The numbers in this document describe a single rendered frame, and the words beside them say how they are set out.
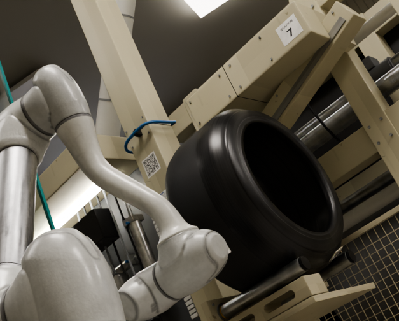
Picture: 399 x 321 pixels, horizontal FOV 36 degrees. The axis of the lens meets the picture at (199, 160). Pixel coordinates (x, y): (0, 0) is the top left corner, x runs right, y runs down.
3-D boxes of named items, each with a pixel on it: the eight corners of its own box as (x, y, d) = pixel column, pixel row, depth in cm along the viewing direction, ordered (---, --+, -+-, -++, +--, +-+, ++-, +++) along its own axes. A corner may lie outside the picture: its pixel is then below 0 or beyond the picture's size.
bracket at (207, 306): (212, 334, 188) (200, 304, 192) (284, 315, 218) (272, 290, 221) (219, 329, 186) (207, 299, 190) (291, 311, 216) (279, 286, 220)
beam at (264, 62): (197, 131, 245) (183, 100, 251) (237, 135, 264) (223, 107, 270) (311, 30, 213) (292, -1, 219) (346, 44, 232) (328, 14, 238)
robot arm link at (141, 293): (163, 312, 151) (198, 289, 144) (123, 338, 138) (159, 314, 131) (140, 274, 152) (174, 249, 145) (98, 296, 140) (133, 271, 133)
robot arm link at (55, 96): (104, 116, 162) (68, 143, 167) (77, 61, 167) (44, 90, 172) (72, 108, 150) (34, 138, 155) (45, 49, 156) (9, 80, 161)
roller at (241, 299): (226, 307, 195) (230, 320, 193) (216, 306, 193) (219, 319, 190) (308, 256, 177) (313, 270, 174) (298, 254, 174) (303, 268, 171)
